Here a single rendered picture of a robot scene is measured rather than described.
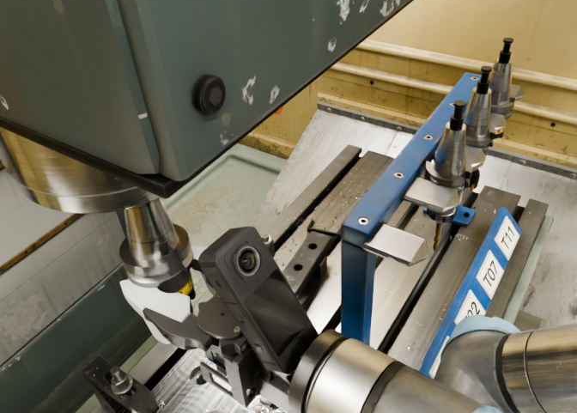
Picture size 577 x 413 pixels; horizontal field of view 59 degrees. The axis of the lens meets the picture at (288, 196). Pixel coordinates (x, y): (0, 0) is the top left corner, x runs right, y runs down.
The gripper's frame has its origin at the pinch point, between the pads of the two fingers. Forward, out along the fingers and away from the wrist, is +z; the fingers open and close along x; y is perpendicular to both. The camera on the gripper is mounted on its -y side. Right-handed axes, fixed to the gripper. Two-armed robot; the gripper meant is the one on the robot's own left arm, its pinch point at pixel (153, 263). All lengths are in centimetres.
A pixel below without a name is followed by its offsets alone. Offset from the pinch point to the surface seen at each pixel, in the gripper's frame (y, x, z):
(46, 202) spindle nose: -13.9, -8.4, -3.7
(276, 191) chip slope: 52, 73, 48
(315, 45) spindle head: -26.3, -4.6, -23.2
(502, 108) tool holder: 6, 61, -14
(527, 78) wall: 17, 101, -8
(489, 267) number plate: 35, 55, -18
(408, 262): 9.3, 22.6, -16.2
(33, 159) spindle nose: -17.6, -8.6, -4.8
